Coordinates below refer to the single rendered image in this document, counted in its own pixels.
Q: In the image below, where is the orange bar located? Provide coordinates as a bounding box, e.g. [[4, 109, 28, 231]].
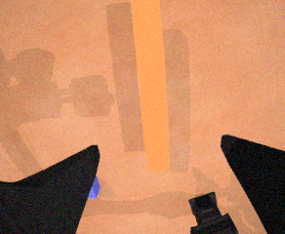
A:
[[131, 0, 170, 172]]

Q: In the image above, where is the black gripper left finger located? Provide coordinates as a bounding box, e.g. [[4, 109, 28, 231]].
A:
[[0, 144, 101, 234]]

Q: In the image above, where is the blue cube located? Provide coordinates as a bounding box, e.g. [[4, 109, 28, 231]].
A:
[[88, 176, 100, 199]]

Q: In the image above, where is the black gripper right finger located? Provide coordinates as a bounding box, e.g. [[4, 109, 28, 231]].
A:
[[221, 134, 285, 234]]

